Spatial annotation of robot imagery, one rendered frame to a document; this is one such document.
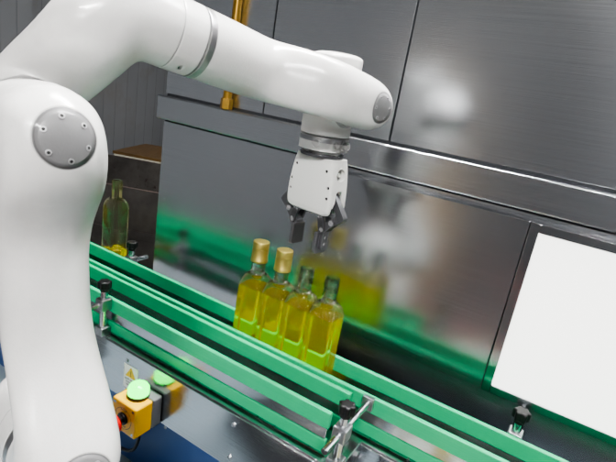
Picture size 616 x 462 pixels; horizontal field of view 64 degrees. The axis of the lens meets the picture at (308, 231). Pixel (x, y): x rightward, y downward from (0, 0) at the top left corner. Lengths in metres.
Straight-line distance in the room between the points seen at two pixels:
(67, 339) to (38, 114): 0.26
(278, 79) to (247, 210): 0.57
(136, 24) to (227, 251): 0.78
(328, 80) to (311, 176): 0.19
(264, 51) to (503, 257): 0.55
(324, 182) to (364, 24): 0.38
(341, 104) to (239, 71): 0.15
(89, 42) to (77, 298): 0.28
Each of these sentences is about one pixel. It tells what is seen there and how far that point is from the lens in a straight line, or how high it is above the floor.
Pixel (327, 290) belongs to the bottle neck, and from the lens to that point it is 0.94.
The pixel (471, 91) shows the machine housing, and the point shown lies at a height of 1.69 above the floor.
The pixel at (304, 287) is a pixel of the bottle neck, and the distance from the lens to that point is 0.97.
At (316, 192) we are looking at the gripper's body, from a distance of 0.83.
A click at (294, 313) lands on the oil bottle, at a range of 0.98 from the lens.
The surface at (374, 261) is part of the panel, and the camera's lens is 1.03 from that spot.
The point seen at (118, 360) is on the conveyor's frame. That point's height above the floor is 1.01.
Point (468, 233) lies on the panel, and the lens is 0.96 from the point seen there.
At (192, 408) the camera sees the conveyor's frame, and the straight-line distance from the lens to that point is 1.06.
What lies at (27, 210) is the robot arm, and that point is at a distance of 0.55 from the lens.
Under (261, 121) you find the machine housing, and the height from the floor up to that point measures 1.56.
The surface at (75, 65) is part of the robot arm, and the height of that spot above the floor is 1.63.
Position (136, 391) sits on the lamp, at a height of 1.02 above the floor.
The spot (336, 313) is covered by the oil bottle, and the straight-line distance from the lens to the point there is 0.95.
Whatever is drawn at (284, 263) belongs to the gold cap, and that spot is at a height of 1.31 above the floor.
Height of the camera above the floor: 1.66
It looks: 17 degrees down
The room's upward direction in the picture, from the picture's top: 10 degrees clockwise
